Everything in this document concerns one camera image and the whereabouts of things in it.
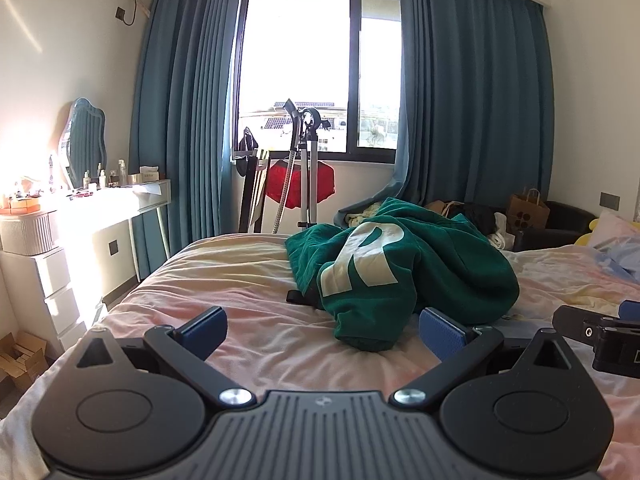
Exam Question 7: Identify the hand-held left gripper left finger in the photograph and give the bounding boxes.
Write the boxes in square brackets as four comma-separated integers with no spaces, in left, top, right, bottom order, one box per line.
[75,306,253,407]

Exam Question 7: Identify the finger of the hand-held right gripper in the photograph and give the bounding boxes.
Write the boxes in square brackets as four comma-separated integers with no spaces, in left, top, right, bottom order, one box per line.
[552,300,640,347]

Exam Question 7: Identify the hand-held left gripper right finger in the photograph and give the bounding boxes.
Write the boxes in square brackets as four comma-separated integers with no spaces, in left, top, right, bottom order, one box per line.
[391,306,573,407]

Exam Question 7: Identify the green hoodie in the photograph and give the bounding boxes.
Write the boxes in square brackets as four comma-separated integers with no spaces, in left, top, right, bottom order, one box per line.
[285,197,521,353]

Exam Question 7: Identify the bed with pastel sheet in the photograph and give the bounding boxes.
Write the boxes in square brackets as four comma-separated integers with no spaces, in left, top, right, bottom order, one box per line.
[0,232,640,480]

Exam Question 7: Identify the yellow plush toy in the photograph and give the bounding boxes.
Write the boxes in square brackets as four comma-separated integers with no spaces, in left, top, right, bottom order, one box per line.
[574,217,601,247]

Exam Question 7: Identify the pastel pillow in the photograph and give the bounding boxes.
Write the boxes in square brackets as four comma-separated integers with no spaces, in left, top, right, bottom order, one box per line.
[585,210,640,281]

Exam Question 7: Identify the black sofa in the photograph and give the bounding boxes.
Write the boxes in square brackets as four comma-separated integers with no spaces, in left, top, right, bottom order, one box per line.
[510,200,598,253]

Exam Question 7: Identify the white cloth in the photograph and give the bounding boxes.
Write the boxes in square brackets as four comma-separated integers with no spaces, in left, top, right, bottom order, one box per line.
[487,211,516,251]

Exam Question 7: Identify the brown paper bag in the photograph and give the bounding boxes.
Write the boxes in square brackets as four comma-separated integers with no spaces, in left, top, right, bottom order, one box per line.
[506,187,551,236]

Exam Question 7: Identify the tan bag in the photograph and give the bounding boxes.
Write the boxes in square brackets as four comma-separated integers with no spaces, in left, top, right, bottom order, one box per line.
[424,200,466,218]

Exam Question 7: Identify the cream knit garment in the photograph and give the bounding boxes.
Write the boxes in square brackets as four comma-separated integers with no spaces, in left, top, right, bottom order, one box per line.
[345,200,383,228]

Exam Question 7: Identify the dark wooden chair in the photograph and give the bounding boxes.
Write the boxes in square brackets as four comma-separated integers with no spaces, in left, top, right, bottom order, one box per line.
[234,149,273,234]

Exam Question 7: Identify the white dressing table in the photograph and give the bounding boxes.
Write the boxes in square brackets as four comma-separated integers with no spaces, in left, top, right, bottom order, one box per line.
[0,179,173,286]

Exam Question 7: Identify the white drawer cabinet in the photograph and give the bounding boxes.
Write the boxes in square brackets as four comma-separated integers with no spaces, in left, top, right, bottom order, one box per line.
[0,247,83,356]

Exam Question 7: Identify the tissue box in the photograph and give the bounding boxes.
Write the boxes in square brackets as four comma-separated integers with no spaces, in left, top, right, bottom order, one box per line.
[129,166,162,187]

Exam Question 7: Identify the red cloth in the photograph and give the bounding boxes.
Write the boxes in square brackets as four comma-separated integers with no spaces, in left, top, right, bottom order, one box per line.
[263,159,336,209]

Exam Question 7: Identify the black hanging cloth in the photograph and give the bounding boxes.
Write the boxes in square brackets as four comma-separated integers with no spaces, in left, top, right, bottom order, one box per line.
[234,127,259,176]

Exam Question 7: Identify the cardboard boxes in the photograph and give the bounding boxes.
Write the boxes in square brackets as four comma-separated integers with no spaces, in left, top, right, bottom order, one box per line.
[0,332,48,392]

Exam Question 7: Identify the garment steamer stand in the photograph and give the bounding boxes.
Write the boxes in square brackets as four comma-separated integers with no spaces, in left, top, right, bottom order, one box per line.
[272,98,323,233]

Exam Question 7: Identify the wavy framed mirror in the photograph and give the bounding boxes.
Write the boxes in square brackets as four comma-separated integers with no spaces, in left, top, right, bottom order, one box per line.
[56,97,107,190]

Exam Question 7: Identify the blue curtain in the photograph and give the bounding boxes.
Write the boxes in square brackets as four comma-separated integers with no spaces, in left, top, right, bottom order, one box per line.
[340,0,556,221]
[129,0,243,281]

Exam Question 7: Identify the orange box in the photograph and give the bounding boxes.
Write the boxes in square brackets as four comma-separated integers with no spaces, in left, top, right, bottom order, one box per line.
[0,195,42,216]

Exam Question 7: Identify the dark framed window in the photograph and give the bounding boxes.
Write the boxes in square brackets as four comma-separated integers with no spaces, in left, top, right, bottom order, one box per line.
[231,0,403,163]

